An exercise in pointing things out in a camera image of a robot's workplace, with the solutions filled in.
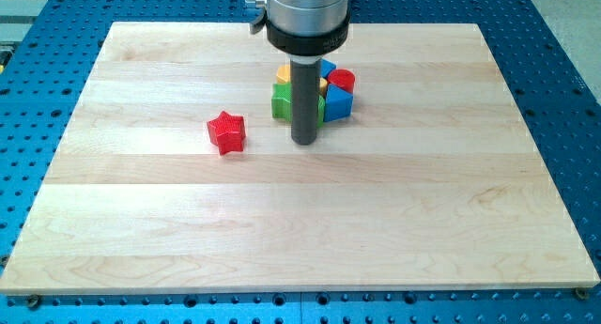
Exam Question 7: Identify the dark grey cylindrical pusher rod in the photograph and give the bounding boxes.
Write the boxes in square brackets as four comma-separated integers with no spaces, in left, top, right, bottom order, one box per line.
[290,55,321,146]

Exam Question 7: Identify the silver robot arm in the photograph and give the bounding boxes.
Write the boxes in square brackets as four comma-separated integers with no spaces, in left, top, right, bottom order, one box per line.
[249,0,351,146]

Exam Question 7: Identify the green star block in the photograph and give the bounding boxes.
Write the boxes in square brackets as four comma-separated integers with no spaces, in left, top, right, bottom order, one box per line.
[271,83,326,128]

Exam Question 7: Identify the red star block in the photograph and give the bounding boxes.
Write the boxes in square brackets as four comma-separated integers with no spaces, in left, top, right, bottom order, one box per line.
[207,111,246,155]

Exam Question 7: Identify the yellow block right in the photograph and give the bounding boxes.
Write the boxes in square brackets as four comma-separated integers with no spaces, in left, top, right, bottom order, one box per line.
[319,77,328,97]

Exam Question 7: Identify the yellow block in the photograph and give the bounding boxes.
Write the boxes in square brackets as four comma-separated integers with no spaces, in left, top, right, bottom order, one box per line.
[276,64,291,84]
[319,77,328,97]

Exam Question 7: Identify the yellow block left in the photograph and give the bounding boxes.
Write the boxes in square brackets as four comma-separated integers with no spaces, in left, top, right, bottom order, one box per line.
[276,64,291,84]

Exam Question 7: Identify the blue block behind rod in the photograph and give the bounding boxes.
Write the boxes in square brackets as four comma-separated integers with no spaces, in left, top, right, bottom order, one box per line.
[320,58,337,79]

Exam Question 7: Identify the red cylinder block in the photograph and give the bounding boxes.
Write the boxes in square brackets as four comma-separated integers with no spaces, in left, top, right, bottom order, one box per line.
[327,69,356,94]

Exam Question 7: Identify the blue pentagon block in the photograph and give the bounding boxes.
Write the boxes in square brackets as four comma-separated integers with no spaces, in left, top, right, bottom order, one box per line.
[324,85,353,122]

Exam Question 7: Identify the light wooden board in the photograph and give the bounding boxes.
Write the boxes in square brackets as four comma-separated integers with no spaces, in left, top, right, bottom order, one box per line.
[1,22,599,295]

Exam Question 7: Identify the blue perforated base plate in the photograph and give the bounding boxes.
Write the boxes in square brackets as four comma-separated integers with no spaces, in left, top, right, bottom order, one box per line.
[1,0,600,323]

